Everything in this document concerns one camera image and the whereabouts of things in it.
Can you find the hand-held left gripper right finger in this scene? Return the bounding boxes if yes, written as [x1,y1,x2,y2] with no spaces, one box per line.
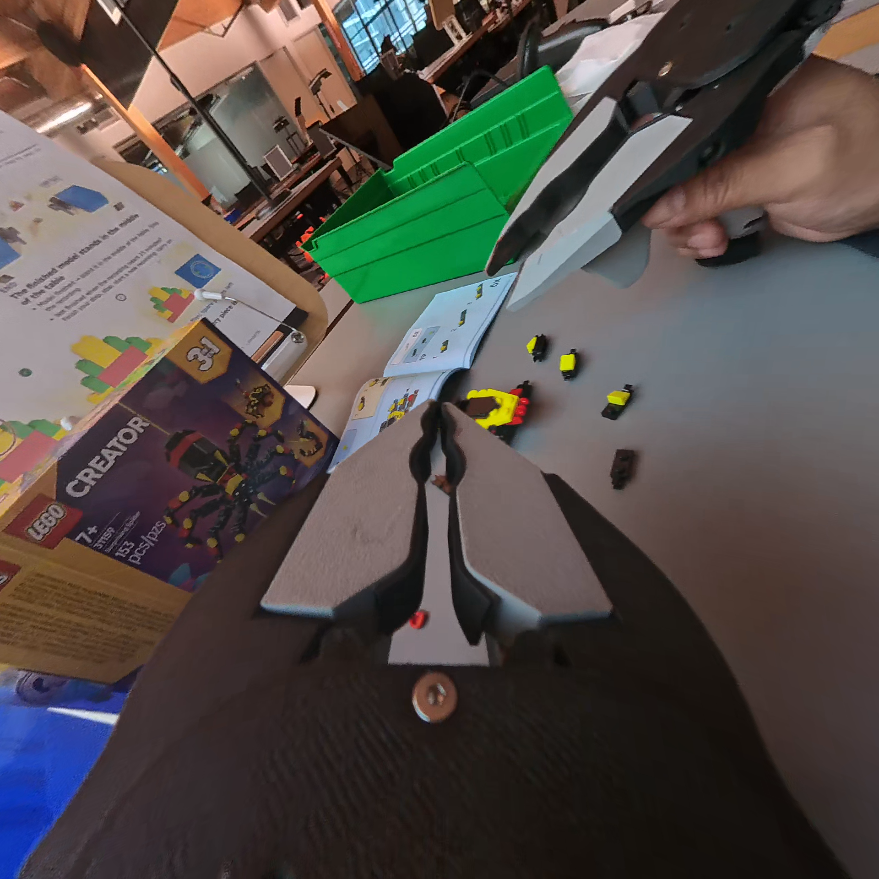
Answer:
[441,403,613,646]

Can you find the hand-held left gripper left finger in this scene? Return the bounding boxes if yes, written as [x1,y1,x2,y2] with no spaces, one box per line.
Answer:
[261,402,440,622]

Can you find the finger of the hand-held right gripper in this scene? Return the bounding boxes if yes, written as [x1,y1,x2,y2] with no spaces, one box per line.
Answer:
[485,96,631,277]
[508,113,693,312]

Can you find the yellow black lego spider model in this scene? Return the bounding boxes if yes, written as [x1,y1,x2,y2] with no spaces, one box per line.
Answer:
[458,379,536,445]

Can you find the purple lego set box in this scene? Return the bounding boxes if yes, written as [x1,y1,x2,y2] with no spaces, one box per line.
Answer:
[0,319,342,685]

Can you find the lego instruction booklet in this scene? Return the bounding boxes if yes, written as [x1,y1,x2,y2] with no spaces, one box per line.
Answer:
[330,272,519,475]

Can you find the person's right hand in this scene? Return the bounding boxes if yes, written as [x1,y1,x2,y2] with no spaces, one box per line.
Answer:
[642,55,879,259]

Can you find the green plastic bin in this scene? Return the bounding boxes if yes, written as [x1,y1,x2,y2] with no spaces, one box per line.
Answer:
[390,65,575,210]
[300,161,531,304]

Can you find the black office chair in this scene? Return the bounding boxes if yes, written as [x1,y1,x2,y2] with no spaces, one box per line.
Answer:
[511,19,607,82]

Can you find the black monitor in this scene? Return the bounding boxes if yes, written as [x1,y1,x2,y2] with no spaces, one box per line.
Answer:
[321,69,449,169]

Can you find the wooden sign board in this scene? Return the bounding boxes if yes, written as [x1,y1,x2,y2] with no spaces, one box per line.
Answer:
[92,157,330,385]

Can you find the printed paper sign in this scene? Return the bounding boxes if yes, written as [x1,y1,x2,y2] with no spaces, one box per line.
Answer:
[0,112,310,524]

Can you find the blue printed mat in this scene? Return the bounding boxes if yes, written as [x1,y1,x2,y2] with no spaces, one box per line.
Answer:
[0,665,141,879]

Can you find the black overhead equipment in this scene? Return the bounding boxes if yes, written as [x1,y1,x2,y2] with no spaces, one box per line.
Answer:
[36,0,181,112]

